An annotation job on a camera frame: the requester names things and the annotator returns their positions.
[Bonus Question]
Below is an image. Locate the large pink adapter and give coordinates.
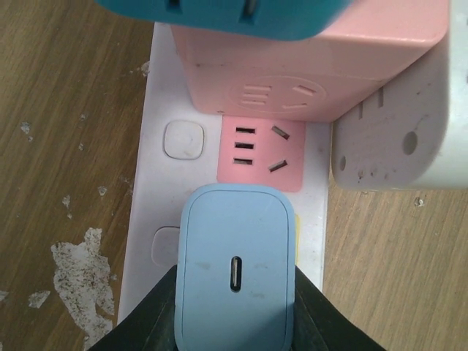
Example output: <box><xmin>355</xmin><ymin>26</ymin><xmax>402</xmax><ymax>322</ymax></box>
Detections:
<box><xmin>171</xmin><ymin>0</ymin><xmax>450</xmax><ymax>122</ymax></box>

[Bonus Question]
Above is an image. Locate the white power strip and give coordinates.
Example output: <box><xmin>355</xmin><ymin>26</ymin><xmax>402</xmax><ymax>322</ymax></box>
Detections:
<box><xmin>118</xmin><ymin>24</ymin><xmax>331</xmax><ymax>320</ymax></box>

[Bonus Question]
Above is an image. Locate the cyan square adapter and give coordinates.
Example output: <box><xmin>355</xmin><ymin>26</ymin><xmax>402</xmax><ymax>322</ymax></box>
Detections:
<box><xmin>96</xmin><ymin>0</ymin><xmax>352</xmax><ymax>41</ymax></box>

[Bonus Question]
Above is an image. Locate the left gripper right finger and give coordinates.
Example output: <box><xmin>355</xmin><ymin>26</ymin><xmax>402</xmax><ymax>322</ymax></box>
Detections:
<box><xmin>291</xmin><ymin>268</ymin><xmax>373</xmax><ymax>350</ymax></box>

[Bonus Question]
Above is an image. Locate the light blue usb charger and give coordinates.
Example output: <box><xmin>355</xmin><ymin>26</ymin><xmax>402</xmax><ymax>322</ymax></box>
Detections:
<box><xmin>174</xmin><ymin>184</ymin><xmax>296</xmax><ymax>350</ymax></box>

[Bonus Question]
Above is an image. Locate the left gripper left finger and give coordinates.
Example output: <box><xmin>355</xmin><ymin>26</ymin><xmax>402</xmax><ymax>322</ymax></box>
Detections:
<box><xmin>91</xmin><ymin>265</ymin><xmax>177</xmax><ymax>351</ymax></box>

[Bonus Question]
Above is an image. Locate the white grey plug on strip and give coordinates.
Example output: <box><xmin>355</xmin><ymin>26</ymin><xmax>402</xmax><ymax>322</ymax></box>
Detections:
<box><xmin>331</xmin><ymin>1</ymin><xmax>467</xmax><ymax>191</ymax></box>

